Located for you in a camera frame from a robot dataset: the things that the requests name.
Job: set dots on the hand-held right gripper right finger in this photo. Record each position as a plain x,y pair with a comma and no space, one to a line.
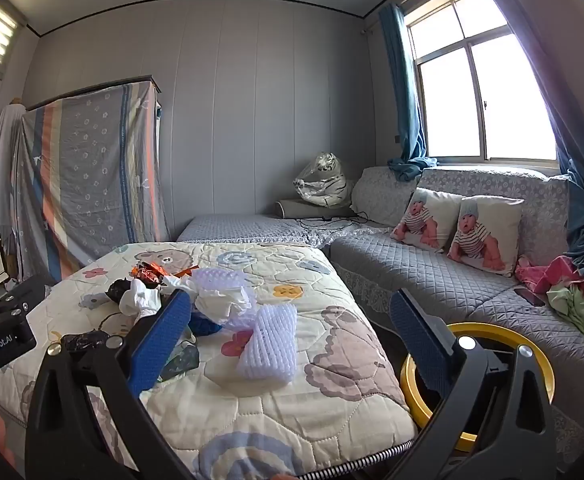
419,345

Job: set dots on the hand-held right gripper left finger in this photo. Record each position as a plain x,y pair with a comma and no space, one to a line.
159,340

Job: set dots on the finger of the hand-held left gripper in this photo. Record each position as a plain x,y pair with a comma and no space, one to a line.
14,297

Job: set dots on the dark clear plastic wrapper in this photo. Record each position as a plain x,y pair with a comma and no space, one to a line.
181,360

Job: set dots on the white paper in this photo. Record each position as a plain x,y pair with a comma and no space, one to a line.
141,300

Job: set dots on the blue plastic item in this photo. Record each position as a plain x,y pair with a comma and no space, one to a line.
206,325

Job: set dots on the black plastic bag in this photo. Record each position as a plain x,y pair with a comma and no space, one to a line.
84,342
119,291

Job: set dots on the orange foil snack wrapper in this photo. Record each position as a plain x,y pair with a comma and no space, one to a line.
149,272

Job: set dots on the white tissue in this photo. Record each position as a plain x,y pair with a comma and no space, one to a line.
224,310

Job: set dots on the orange torn wrapper piece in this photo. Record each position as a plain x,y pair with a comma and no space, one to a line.
184,271

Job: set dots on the yellow rimmed trash bin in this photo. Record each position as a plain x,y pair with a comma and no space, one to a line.
502,330

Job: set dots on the lavender foam fruit net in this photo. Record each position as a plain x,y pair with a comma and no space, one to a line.
219,280

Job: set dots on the white foam fruit net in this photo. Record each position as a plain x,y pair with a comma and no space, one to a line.
267,345

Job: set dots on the grey quilted sofa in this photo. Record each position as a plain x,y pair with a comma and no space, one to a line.
422,280

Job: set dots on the black phone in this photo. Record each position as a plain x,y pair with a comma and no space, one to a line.
531,297

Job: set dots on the baby print pillow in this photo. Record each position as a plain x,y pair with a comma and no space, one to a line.
427,220
487,235

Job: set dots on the white hanging garment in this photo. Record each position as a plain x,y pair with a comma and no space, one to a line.
4,170

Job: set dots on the pink cloth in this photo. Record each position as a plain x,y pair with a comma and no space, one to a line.
537,272

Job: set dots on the cartoon bear printed quilt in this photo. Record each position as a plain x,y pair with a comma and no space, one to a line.
292,410

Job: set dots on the striped sheet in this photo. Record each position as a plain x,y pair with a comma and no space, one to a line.
91,170

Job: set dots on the grey patterned cushion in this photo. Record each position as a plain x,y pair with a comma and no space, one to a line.
382,195

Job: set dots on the green cloth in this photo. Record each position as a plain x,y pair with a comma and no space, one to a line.
572,305

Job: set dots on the grey pillow roll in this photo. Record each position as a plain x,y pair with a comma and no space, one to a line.
294,208

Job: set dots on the plush tiger in plastic bag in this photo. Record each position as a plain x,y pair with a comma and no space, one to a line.
324,180

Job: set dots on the blue curtain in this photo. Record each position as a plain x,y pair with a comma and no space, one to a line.
582,200
404,100

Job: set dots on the window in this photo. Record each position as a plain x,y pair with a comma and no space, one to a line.
472,85

